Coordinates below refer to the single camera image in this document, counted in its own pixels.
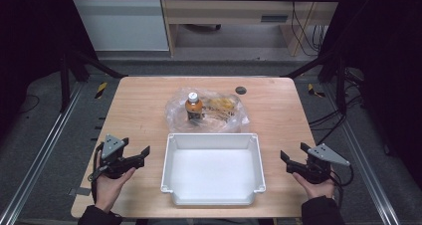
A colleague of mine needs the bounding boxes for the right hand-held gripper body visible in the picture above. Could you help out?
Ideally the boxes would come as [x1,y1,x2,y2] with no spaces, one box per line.
[296,142,351,185]

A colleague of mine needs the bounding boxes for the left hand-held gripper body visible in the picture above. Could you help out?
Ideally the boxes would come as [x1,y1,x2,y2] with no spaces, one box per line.
[99,133,133,180]

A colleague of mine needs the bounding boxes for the person's right hand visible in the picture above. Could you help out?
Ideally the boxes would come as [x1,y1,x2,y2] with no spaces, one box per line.
[292,171,336,200]

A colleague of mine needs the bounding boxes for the person's left hand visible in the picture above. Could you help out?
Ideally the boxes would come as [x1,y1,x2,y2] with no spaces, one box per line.
[95,150,137,215]

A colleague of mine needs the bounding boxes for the grey tape piece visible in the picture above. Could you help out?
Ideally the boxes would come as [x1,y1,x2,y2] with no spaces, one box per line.
[67,186,93,197]

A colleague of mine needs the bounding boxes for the clear plastic bag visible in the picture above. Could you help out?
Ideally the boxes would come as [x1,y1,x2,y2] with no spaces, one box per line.
[164,87,251,134]

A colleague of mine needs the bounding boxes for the yellow black floor tape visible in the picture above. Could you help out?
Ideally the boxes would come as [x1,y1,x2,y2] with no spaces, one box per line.
[94,81,109,101]
[306,83,326,99]

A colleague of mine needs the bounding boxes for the orange drink bottle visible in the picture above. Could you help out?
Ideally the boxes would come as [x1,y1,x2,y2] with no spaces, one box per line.
[184,92,204,123]

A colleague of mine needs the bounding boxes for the white plastic bin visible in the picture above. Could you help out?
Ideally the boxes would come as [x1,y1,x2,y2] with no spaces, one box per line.
[160,132,267,207]

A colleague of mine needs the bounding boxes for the yellow snack packet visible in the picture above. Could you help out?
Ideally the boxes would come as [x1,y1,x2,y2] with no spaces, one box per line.
[203,97,242,123]

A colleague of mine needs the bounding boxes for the white cabinet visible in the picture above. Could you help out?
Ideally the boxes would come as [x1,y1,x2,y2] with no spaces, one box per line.
[67,0,170,52]

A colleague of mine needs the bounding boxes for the black curtain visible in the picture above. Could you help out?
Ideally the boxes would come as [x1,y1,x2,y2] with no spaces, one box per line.
[318,0,422,189]
[0,0,98,143]

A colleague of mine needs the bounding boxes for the light wooden desk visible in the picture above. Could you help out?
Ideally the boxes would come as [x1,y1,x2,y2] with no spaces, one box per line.
[158,0,346,58]

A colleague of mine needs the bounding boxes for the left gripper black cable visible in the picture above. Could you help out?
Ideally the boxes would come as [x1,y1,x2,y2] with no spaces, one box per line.
[87,142,106,205]

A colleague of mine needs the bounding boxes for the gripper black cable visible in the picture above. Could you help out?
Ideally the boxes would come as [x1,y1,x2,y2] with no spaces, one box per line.
[329,164,355,206]
[87,142,106,205]

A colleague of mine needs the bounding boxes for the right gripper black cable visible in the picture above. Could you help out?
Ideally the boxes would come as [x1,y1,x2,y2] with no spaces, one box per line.
[329,164,355,206]

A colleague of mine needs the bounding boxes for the black floor cables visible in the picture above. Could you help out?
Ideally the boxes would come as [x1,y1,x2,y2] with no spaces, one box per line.
[308,91,365,147]

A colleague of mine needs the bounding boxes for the metal floor rail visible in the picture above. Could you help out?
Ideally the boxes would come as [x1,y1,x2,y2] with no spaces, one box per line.
[321,82,402,225]
[0,81,85,225]

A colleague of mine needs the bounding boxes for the black frame strut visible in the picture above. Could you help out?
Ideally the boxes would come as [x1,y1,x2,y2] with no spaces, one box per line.
[59,47,129,113]
[281,50,348,115]

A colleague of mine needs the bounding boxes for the thin black floor cable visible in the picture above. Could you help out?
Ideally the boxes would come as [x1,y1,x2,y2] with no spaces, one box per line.
[17,94,42,115]

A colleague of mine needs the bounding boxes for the hanging black cables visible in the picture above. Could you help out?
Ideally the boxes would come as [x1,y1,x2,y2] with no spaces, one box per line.
[289,0,328,58]

